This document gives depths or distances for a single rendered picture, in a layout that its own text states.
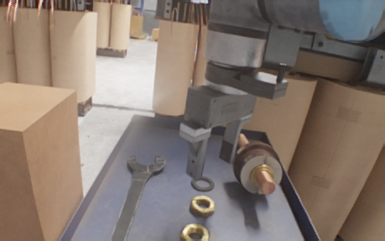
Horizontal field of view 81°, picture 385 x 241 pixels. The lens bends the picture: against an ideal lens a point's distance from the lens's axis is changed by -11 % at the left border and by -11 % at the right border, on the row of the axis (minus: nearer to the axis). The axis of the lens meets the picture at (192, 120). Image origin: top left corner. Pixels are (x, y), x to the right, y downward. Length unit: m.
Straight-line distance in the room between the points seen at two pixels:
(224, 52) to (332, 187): 1.01
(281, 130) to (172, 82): 1.72
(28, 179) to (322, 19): 0.76
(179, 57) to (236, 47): 2.16
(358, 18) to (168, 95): 2.39
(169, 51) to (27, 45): 1.46
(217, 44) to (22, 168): 0.62
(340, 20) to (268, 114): 0.70
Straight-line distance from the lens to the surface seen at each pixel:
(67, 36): 2.74
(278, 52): 0.94
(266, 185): 0.50
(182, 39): 2.48
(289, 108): 0.97
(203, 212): 0.50
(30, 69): 3.00
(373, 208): 1.58
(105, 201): 0.53
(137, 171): 0.59
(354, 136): 1.17
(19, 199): 0.87
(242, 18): 0.35
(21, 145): 0.75
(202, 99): 0.35
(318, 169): 1.20
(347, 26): 0.29
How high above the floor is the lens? 1.23
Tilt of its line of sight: 23 degrees down
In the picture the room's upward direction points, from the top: 9 degrees clockwise
